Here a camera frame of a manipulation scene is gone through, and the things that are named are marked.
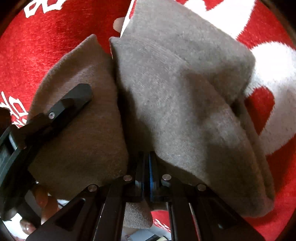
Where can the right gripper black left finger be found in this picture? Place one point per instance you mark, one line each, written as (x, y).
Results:
(96, 213)

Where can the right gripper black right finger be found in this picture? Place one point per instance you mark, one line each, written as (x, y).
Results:
(195, 212)

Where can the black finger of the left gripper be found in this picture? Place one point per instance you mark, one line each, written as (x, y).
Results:
(46, 126)

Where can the grey knitted small garment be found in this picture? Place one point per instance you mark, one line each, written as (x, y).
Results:
(172, 84)

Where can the person's left hand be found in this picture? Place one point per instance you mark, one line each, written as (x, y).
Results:
(48, 205)

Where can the red bed sheet white letters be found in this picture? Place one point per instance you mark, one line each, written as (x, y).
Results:
(42, 32)

